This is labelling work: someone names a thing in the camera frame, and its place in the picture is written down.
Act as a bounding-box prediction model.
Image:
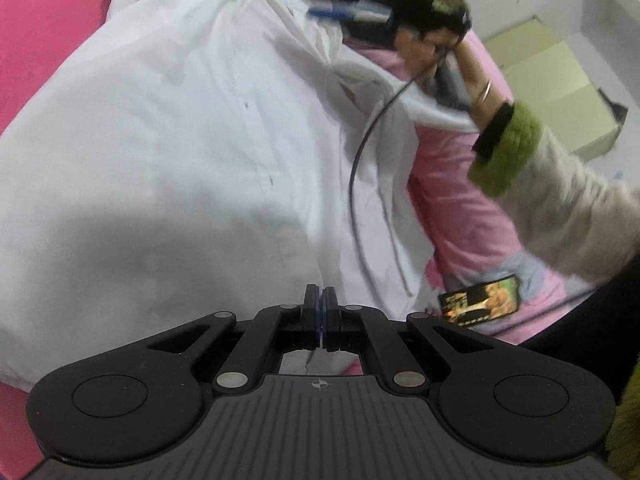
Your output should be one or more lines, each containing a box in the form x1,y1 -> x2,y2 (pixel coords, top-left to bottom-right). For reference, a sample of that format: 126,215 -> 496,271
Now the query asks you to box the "person's right hand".
395,27 -> 466,68

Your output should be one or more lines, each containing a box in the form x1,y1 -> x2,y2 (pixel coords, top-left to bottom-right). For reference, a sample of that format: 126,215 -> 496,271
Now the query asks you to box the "smartphone with lit screen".
437,274 -> 523,331

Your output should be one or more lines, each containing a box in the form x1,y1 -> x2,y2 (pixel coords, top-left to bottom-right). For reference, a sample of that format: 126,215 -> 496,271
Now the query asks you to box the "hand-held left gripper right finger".
323,285 -> 496,397

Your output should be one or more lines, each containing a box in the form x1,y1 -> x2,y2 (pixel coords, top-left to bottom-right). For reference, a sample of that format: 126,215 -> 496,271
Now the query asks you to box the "pink quilt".
280,0 -> 568,346

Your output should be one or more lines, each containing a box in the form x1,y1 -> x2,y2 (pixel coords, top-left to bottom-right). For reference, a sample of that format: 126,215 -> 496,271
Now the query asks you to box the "person's right forearm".
450,40 -> 640,286

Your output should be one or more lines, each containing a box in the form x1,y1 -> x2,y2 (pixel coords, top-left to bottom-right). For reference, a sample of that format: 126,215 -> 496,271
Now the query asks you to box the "person's dark clothing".
520,255 -> 640,406

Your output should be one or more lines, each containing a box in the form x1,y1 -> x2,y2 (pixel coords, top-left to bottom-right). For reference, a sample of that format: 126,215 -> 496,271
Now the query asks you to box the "silver bangle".
470,80 -> 493,108

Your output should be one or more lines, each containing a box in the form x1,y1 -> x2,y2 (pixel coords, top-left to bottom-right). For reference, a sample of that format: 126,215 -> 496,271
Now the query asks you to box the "pink floral blanket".
0,0 -> 113,480

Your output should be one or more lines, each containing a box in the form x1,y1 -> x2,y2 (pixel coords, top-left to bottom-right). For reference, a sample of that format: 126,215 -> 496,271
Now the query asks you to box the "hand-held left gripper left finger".
145,284 -> 322,397

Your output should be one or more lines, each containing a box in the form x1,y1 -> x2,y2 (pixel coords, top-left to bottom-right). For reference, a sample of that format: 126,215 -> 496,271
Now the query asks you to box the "black wristband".
472,102 -> 516,163

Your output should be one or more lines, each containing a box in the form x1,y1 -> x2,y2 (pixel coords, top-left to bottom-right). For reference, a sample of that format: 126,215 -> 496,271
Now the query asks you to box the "white button shirt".
0,0 -> 481,401

